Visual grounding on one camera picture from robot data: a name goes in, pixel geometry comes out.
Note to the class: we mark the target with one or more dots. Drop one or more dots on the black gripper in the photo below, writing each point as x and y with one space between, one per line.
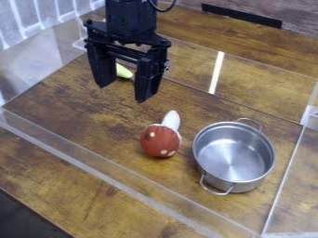
126 35

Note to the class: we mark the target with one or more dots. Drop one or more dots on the red white toy mushroom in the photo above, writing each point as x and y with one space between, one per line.
161 140

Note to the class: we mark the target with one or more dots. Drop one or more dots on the black strip on table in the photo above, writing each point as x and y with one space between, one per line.
242 16

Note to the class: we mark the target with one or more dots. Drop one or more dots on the yellow handled metal spoon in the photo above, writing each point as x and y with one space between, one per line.
123 72

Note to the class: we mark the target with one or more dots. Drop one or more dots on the silver pot with handles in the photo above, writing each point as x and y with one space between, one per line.
234 155

